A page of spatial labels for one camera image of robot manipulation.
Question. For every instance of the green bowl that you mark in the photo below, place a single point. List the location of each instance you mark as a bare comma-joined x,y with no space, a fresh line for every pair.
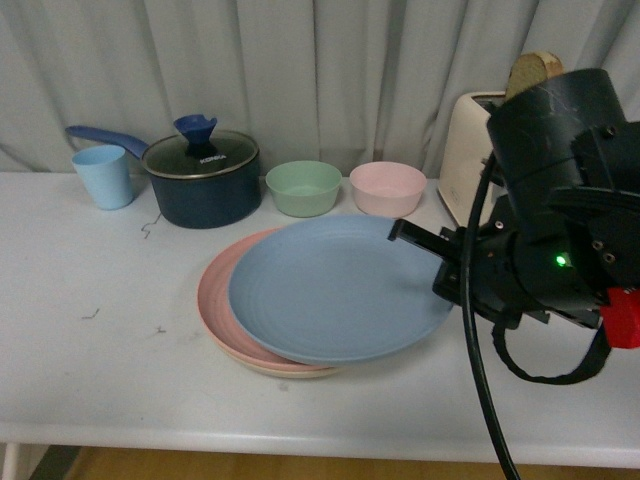
304,189

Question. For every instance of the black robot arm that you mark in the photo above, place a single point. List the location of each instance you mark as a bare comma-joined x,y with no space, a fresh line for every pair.
568,137

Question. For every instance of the light blue cup left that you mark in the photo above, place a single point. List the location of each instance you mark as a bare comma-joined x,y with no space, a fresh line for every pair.
105,175

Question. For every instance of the bread slice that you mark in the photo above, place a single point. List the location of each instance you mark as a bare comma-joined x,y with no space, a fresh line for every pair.
531,69

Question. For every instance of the red camera mount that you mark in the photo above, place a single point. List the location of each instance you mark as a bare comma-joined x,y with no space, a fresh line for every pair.
621,318

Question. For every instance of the pink plate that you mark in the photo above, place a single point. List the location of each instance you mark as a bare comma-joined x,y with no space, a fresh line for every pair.
216,314

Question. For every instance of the dark blue saucepan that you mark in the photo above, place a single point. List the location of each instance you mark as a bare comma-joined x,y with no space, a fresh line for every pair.
198,203

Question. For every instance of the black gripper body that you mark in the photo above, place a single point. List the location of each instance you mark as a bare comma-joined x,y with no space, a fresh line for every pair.
530,259

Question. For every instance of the pink bowl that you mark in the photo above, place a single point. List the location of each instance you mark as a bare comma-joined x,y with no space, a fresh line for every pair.
387,189

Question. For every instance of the blue plate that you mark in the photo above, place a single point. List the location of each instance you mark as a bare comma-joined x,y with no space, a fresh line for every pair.
336,290

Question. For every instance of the cream toaster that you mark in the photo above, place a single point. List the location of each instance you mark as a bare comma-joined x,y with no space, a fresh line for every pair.
467,146

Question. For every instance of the beige plate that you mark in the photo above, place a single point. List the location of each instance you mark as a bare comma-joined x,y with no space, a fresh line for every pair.
323,372

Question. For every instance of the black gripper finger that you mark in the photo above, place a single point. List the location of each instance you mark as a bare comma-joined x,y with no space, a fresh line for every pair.
409,232

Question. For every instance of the grey curtain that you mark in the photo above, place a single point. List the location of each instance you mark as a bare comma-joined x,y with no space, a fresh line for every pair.
344,82

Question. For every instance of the glass pot lid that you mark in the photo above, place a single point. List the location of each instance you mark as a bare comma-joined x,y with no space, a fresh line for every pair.
199,150

